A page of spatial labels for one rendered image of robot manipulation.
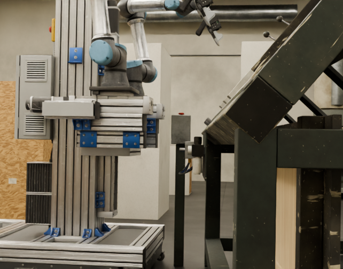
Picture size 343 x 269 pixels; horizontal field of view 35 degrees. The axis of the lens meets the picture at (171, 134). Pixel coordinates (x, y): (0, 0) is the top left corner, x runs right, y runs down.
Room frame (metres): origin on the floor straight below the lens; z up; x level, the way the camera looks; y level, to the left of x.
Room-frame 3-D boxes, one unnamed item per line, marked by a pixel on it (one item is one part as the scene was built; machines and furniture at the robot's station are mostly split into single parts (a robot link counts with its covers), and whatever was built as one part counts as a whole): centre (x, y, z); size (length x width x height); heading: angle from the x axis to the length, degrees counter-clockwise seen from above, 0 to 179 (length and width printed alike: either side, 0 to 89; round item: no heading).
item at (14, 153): (4.74, 1.22, 0.63); 0.50 x 0.42 x 1.25; 170
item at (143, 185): (5.85, 0.36, 0.88); 0.90 x 0.60 x 1.75; 173
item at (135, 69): (3.37, 0.24, 1.20); 0.13 x 0.12 x 0.14; 148
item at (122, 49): (2.87, 0.31, 1.20); 0.13 x 0.12 x 0.14; 161
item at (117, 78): (2.88, 0.30, 1.09); 0.15 x 0.15 x 0.10
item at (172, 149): (8.27, -0.01, 0.36); 0.58 x 0.45 x 0.72; 83
